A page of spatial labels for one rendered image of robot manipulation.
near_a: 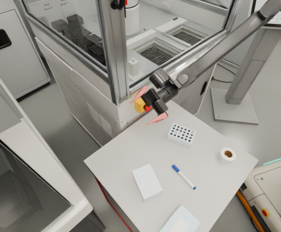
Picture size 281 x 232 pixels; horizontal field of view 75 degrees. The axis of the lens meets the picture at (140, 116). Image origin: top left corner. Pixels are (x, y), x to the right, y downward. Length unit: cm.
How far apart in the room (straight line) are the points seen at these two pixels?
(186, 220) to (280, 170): 109
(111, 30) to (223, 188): 78
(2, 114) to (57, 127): 184
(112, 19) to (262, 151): 185
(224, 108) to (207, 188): 147
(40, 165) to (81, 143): 149
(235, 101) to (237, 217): 119
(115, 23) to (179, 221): 73
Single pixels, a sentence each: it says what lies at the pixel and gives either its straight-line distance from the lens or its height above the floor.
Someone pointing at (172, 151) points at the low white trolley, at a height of 76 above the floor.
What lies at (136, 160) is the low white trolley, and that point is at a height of 76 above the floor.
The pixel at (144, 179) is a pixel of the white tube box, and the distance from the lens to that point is 82.
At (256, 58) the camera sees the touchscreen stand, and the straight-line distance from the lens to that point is 201.
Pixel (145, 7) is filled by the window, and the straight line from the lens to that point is 77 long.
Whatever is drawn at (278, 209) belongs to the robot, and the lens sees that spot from 160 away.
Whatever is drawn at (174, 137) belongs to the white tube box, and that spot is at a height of 79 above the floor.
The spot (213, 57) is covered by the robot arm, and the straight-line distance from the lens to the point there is 78.
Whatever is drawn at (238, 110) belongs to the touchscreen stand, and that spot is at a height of 4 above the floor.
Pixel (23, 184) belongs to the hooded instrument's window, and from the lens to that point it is 47.
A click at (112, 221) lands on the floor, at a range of 162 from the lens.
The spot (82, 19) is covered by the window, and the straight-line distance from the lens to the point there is 81.
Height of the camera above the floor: 158
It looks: 51 degrees down
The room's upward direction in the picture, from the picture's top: straight up
